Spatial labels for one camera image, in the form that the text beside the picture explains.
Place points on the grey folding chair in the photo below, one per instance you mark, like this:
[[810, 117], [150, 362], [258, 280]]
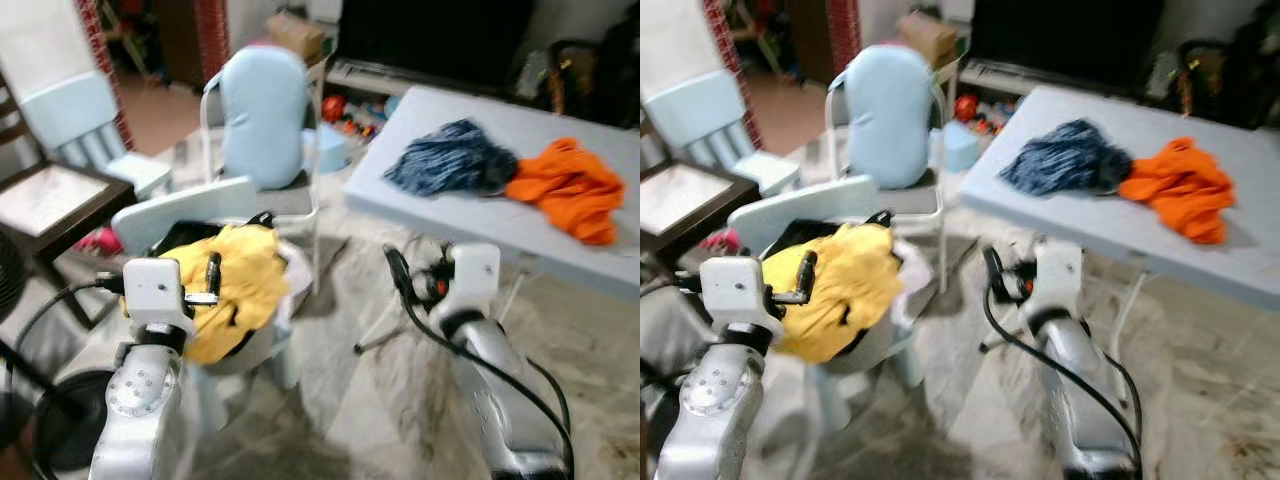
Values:
[[915, 205], [290, 205]]

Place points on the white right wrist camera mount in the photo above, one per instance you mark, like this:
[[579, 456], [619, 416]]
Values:
[[475, 275], [1060, 275]]

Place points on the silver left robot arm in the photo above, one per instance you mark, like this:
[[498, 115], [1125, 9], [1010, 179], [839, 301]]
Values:
[[715, 400], [140, 400]]

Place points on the white folding table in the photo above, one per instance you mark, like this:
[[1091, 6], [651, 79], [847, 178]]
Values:
[[580, 120], [1200, 125]]

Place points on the black standing fan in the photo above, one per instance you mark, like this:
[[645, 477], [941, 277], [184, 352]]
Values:
[[60, 420], [660, 420]]

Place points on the white television bench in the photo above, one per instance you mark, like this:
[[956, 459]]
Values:
[[980, 75], [350, 75]]

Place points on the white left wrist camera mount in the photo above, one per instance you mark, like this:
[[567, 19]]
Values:
[[735, 290], [155, 290]]

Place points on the red ball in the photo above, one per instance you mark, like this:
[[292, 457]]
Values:
[[965, 108], [335, 108]]

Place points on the blue plaid shirt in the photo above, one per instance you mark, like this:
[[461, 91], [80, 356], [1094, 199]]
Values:
[[1065, 160], [450, 160]]

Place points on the dark wooden chair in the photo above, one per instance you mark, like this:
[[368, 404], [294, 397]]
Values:
[[10, 130]]

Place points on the white cloth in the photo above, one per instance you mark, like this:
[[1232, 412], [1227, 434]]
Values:
[[908, 285], [297, 270]]

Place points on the slatted pale blue child chair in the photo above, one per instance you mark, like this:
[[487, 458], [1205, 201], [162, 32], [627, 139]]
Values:
[[75, 110], [700, 110]]

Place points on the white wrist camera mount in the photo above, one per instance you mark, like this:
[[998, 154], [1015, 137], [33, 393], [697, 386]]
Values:
[[1060, 275], [735, 290], [155, 290], [475, 275]]

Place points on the cardboard box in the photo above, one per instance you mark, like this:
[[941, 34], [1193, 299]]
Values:
[[925, 38], [295, 35]]

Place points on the yellow T-shirt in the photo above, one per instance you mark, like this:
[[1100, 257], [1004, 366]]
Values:
[[850, 290], [250, 280]]

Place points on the black television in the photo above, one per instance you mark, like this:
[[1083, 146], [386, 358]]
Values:
[[1070, 40], [440, 40]]

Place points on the orange cloth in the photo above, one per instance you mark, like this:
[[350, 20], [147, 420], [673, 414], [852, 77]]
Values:
[[1180, 190], [570, 190]]

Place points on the pale blue step stool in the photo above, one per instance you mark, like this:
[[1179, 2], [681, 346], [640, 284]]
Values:
[[960, 150], [330, 150]]

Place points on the dark wooden square table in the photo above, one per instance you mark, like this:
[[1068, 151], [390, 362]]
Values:
[[680, 195], [50, 195]]

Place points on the black garment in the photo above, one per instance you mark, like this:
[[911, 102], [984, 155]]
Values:
[[800, 240], [185, 240]]

